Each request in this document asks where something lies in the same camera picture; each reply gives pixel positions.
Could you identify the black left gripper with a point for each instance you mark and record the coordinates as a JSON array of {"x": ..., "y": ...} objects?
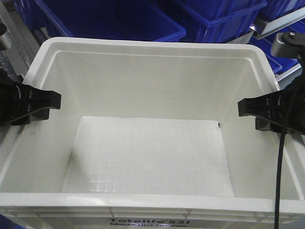
[{"x": 13, "y": 105}]

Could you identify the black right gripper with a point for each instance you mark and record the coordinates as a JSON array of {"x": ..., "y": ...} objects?
[{"x": 261, "y": 107}]

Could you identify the white plastic tote bin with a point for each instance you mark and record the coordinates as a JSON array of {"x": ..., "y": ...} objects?
[{"x": 148, "y": 135}]

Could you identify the blue bin right side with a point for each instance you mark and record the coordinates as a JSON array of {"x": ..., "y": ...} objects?
[{"x": 278, "y": 65}]

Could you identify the blue bin upper right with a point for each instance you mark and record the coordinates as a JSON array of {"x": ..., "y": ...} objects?
[{"x": 217, "y": 21}]

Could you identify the large blue bin behind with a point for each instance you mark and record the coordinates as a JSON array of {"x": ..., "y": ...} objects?
[{"x": 134, "y": 20}]

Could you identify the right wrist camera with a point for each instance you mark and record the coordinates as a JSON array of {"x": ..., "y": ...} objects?
[{"x": 289, "y": 45}]

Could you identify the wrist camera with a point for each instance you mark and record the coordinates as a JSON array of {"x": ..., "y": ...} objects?
[
  {"x": 5, "y": 38},
  {"x": 289, "y": 45}
]

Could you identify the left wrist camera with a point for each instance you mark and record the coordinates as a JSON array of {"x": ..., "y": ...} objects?
[{"x": 5, "y": 38}]

